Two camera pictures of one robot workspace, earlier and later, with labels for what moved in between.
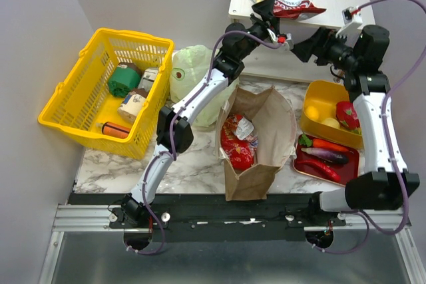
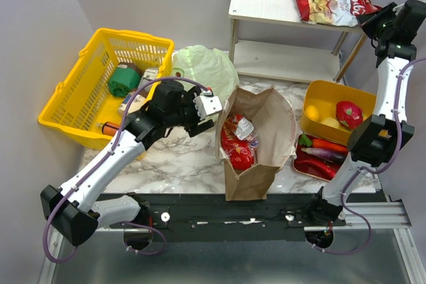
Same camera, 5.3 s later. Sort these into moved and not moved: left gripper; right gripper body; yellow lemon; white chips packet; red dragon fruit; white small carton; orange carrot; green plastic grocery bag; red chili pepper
Moved: left gripper; white chips packet; right gripper body
Not moved: white small carton; red dragon fruit; orange carrot; red chili pepper; green plastic grocery bag; yellow lemon
